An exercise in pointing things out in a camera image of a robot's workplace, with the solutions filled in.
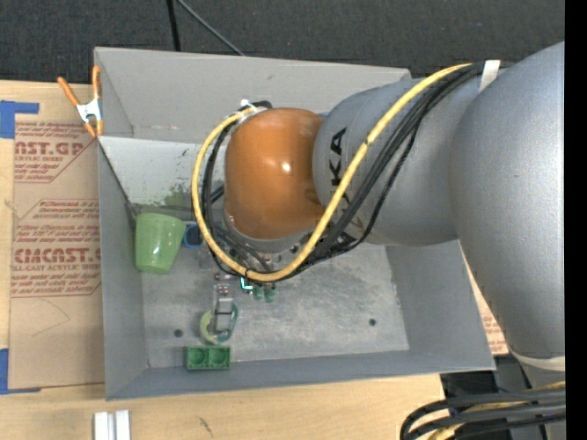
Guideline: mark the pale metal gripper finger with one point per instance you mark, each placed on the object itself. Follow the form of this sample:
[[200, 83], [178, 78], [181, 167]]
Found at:
[[215, 305], [224, 305]]

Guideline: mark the green toy building brick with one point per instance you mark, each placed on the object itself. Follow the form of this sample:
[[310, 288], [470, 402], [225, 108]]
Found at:
[[207, 358]]

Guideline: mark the small blue round object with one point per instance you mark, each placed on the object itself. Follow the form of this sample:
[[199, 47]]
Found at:
[[191, 238]]

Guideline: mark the light green plastic cup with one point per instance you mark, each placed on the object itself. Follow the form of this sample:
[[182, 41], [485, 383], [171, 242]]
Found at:
[[158, 241]]

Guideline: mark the grey metal bin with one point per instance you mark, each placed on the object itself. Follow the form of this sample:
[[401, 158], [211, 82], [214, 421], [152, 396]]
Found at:
[[321, 319]]

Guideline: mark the brown cardboard board red print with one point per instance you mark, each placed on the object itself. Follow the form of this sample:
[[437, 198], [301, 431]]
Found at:
[[55, 328]]

